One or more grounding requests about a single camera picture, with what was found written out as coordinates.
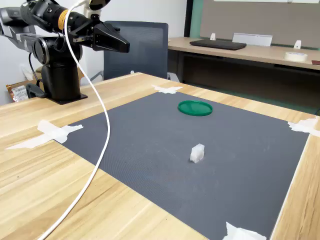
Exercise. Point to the small white plastic terminal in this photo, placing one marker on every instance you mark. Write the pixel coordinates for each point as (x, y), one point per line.
(197, 153)

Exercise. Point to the white tape piece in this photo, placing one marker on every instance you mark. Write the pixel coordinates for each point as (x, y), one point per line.
(166, 89)
(53, 132)
(303, 126)
(237, 233)

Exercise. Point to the round green lid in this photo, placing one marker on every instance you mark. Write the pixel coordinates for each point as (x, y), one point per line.
(195, 108)

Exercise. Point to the brown packet white label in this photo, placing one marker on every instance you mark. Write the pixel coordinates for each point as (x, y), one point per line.
(16, 93)

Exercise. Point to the brown cardboard box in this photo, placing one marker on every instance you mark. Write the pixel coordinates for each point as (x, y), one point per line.
(38, 71)

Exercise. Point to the dark red booklet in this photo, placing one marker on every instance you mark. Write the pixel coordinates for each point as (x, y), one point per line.
(315, 62)

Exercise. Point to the grey partition panel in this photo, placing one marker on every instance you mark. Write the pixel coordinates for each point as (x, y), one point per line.
(250, 17)

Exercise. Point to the white crumpled tissue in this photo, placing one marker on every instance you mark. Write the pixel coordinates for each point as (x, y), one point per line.
(26, 72)

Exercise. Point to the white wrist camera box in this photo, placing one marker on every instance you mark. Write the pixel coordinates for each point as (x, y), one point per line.
(100, 3)

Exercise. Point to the dark grey mat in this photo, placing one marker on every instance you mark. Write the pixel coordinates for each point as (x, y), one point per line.
(175, 187)

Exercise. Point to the black laptop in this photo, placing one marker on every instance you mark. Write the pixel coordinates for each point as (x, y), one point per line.
(217, 44)

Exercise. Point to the small white bracket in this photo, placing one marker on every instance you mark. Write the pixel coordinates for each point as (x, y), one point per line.
(297, 44)
(212, 36)

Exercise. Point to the dark blue office chair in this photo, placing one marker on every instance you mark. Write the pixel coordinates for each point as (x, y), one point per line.
(147, 50)

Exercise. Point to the white tape roll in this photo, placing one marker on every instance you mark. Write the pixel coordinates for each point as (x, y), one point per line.
(287, 57)

